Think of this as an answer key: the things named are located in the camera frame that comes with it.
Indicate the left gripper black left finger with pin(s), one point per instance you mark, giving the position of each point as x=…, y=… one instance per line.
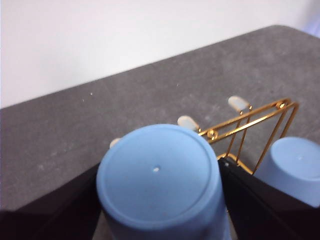
x=50, y=222

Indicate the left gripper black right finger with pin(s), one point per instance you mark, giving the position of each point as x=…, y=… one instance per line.
x=270, y=215

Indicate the blue ribbed plastic cup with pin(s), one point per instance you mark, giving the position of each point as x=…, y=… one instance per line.
x=160, y=180
x=292, y=170

